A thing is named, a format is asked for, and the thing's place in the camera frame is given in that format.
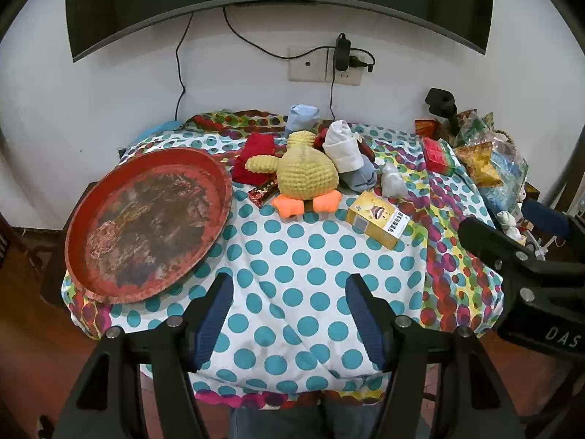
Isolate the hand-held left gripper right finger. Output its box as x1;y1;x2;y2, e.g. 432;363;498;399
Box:
345;273;533;439

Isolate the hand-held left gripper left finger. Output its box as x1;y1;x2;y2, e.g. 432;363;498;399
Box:
52;273;235;439

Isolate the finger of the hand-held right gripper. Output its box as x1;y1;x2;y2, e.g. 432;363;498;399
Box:
458;217;551;300
521;198;585;263

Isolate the yellow cardboard box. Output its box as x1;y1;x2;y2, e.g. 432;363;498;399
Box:
346;191;415;251

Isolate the red round tray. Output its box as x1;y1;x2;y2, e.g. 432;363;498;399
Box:
65;147;234;305

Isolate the small white figurine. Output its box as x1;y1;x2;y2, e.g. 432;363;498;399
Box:
496;210;522;241
380;161;408;199

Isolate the red candy bar wrapper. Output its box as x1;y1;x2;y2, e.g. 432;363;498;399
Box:
248;178;279;208

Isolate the grey-blue sock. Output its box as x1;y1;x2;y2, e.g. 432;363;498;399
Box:
340;158;379;191

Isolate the yellow duck plush toy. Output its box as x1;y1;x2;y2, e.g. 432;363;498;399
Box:
245;131;343;218

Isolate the white sock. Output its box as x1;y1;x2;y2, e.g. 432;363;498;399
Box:
322;120;366;173

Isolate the light blue cloth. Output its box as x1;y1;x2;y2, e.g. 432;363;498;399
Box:
286;104;321;137

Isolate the blue clear plastic bag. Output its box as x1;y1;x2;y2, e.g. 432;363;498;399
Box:
480;144;531;215

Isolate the yellow-orange snack bag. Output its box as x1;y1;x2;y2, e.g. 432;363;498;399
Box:
454;142;503;188

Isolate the polka dot tablecloth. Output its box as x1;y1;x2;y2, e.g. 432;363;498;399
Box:
61;109;506;410

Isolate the red rainbow box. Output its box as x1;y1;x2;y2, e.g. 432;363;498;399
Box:
421;137;458;175

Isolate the green snack bag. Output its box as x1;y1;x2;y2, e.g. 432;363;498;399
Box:
454;110;495;148

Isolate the black webcam on stand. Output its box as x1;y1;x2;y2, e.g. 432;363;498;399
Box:
425;88;460;140

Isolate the dark wooden side table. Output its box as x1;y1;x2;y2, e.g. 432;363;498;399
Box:
40;238;76;309

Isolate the black power adapter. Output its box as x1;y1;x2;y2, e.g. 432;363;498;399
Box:
336;33;375;74

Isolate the beige wall socket plate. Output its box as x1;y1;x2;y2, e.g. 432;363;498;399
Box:
288;46;362;87

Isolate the black television cable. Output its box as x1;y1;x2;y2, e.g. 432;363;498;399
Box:
175;11;195;123

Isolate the black cable to socket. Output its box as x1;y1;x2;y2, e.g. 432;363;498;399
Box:
223;5;341;60

